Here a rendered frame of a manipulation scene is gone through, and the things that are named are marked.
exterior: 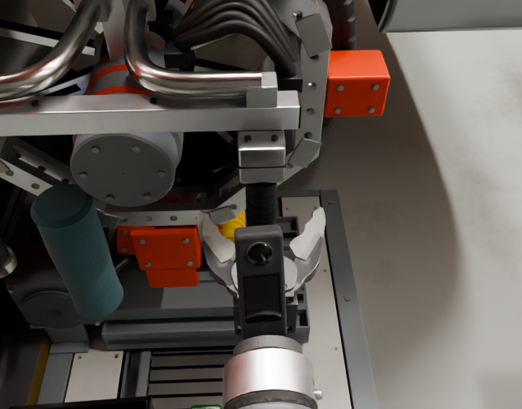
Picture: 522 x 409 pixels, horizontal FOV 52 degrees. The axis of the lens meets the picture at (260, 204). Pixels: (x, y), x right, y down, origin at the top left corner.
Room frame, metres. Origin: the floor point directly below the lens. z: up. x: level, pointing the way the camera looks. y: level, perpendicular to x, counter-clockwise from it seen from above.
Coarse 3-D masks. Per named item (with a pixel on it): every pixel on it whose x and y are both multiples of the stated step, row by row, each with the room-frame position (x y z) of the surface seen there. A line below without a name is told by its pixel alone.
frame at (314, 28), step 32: (288, 0) 0.63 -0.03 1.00; (320, 0) 0.69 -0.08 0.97; (320, 32) 0.63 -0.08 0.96; (320, 64) 0.63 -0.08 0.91; (320, 96) 0.64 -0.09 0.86; (320, 128) 0.64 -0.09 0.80; (0, 160) 0.62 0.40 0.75; (32, 160) 0.66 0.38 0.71; (288, 160) 0.63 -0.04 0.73; (32, 192) 0.62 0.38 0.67; (192, 192) 0.67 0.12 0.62; (224, 192) 0.66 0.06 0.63; (128, 224) 0.62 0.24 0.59; (160, 224) 0.63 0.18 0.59; (192, 224) 0.63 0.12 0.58
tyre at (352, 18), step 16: (336, 0) 0.72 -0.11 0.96; (352, 0) 0.73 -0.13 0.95; (336, 16) 0.72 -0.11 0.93; (352, 16) 0.73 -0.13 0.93; (336, 32) 0.72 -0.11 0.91; (352, 32) 0.72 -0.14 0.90; (336, 48) 0.72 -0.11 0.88; (352, 48) 0.72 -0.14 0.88; (32, 144) 0.70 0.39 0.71; (224, 176) 0.71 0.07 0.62
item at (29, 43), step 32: (0, 0) 0.81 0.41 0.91; (64, 0) 0.73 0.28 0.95; (192, 0) 0.73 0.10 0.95; (0, 32) 0.72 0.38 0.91; (32, 32) 0.73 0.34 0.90; (160, 32) 0.77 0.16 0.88; (288, 32) 0.86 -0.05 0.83; (0, 64) 0.75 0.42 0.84; (32, 64) 0.84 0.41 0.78; (192, 64) 0.73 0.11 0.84; (224, 64) 0.75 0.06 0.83; (32, 96) 0.72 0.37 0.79; (64, 160) 0.70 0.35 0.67; (192, 160) 0.76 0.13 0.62; (224, 160) 0.73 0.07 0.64
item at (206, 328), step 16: (288, 224) 1.00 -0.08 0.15; (288, 240) 0.93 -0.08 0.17; (288, 256) 0.89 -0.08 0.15; (304, 288) 0.77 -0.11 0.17; (304, 304) 0.72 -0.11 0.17; (112, 320) 0.69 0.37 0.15; (128, 320) 0.69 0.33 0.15; (144, 320) 0.69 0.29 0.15; (160, 320) 0.69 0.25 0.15; (176, 320) 0.69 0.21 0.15; (192, 320) 0.69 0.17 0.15; (208, 320) 0.69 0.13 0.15; (224, 320) 0.69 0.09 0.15; (304, 320) 0.69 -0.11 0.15; (112, 336) 0.64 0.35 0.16; (128, 336) 0.64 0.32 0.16; (144, 336) 0.64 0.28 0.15; (160, 336) 0.64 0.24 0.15; (176, 336) 0.64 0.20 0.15; (192, 336) 0.65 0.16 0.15; (208, 336) 0.65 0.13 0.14; (224, 336) 0.65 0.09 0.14; (240, 336) 0.65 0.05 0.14; (288, 336) 0.65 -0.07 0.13; (304, 336) 0.66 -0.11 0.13
